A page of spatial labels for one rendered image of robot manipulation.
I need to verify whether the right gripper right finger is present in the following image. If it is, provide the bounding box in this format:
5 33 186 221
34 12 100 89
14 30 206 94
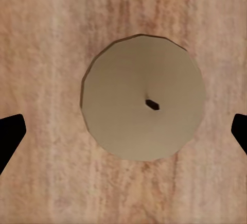
231 113 247 154

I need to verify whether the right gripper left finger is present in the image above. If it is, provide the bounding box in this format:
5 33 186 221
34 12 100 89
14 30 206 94
0 114 26 174

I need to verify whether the pillar candle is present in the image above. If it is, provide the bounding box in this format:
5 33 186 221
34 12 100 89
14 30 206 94
80 34 207 162

